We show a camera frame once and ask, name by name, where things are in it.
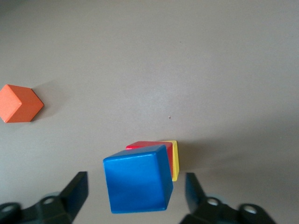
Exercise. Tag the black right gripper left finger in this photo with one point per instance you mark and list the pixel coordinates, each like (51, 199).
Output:
(58, 210)

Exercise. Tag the brown paper table cover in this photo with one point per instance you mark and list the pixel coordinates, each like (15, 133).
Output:
(163, 58)

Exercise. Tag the orange wooden block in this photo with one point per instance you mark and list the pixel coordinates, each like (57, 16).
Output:
(18, 105)

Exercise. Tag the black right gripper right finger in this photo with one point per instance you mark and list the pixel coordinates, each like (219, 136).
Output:
(210, 212)

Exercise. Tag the yellow wooden block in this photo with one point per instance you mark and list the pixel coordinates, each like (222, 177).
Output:
(175, 163)

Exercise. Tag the red wooden block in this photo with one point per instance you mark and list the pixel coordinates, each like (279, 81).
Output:
(144, 145)

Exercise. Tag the blue wooden block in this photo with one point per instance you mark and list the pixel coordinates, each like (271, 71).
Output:
(137, 182)

